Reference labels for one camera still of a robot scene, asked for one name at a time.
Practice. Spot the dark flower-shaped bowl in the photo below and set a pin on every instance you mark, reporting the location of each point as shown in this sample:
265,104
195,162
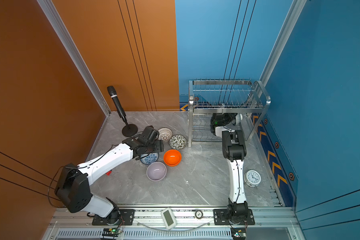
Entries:
238,119

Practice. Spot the black microphone on stand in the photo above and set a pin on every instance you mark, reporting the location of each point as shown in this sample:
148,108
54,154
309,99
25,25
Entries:
129,129

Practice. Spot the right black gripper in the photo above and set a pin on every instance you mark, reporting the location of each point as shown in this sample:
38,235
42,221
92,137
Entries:
231,117

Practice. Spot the lavender bowl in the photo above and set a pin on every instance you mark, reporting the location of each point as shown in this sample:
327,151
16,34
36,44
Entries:
156,171

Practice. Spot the circuit board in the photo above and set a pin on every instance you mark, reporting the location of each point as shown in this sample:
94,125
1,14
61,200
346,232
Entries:
112,234
238,234

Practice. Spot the green floral patterned bowl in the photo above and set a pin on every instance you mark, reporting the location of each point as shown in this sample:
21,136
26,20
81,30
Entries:
178,142

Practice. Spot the white red patterned bowl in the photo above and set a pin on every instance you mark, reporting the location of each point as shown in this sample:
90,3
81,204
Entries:
165,134

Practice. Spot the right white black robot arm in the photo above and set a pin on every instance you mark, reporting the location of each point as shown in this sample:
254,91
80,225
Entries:
228,127

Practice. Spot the steel two-tier dish rack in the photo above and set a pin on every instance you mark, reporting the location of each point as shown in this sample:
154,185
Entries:
246,97

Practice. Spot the small round gauge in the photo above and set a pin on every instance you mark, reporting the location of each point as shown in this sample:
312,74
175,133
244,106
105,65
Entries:
199,214

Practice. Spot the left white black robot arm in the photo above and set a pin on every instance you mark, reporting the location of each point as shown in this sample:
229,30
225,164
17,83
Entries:
73,187

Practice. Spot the white analog alarm clock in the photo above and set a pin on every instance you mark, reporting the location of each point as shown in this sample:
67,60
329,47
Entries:
252,178

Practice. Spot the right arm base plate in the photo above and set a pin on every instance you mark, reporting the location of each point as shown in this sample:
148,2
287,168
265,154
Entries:
222,218

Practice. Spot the right circuit board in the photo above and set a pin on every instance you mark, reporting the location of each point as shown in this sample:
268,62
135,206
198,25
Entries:
238,234

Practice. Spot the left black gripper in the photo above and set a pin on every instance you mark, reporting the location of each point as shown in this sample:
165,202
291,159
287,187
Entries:
160,146

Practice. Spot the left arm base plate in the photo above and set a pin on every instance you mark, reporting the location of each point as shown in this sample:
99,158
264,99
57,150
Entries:
127,216

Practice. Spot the white digital timer display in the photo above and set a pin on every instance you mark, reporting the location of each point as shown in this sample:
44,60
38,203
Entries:
169,218

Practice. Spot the left circuit board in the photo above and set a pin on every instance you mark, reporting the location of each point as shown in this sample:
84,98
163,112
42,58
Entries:
112,234

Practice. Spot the orange bowl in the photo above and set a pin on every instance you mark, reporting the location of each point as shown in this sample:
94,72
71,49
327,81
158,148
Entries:
172,158

